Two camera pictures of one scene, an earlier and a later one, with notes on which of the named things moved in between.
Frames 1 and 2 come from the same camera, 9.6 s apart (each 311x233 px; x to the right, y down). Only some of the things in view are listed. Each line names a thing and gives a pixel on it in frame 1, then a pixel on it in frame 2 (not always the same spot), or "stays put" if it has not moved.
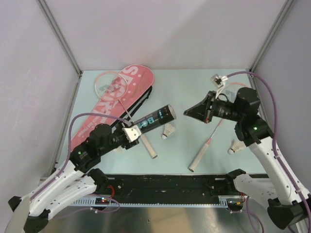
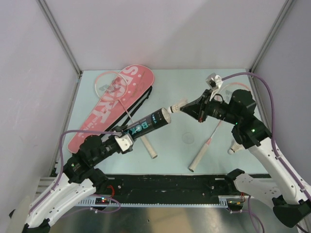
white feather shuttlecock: x=237 y=145 stays put
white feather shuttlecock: x=168 y=129 → x=176 y=108
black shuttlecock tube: x=166 y=114 stays put
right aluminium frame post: x=278 y=22 stays put
